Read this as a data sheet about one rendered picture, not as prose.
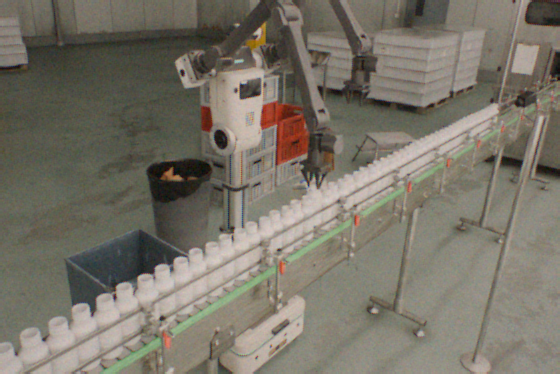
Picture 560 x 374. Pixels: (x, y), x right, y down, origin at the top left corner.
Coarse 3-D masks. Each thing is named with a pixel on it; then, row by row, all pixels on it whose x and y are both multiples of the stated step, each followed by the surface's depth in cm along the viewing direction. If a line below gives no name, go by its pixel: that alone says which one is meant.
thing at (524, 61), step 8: (520, 48) 513; (528, 48) 508; (536, 48) 503; (520, 56) 515; (528, 56) 510; (536, 56) 505; (512, 64) 522; (520, 64) 517; (528, 64) 512; (512, 72) 524; (520, 72) 519; (528, 72) 513
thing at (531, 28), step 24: (528, 0) 497; (552, 0) 483; (528, 24) 502; (552, 24) 489; (504, 48) 526; (552, 48) 494; (552, 72) 512; (504, 96) 537; (552, 120) 513; (552, 144) 520
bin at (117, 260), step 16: (112, 240) 183; (128, 240) 189; (144, 240) 191; (160, 240) 184; (80, 256) 174; (96, 256) 180; (112, 256) 185; (128, 256) 192; (144, 256) 195; (160, 256) 187; (176, 256) 180; (80, 272) 165; (96, 272) 182; (112, 272) 188; (128, 272) 194; (144, 272) 199; (80, 288) 169; (96, 288) 160; (96, 304) 164
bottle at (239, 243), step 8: (240, 232) 151; (240, 240) 148; (240, 248) 148; (248, 248) 150; (240, 256) 149; (248, 256) 151; (240, 264) 150; (248, 264) 153; (248, 272) 154; (240, 280) 153
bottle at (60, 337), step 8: (56, 320) 109; (64, 320) 109; (56, 328) 106; (64, 328) 107; (48, 336) 109; (56, 336) 107; (64, 336) 107; (72, 336) 109; (48, 344) 107; (56, 344) 106; (64, 344) 107; (56, 352) 107; (72, 352) 109; (56, 360) 108; (64, 360) 108; (72, 360) 110; (56, 368) 109; (64, 368) 109; (72, 368) 110
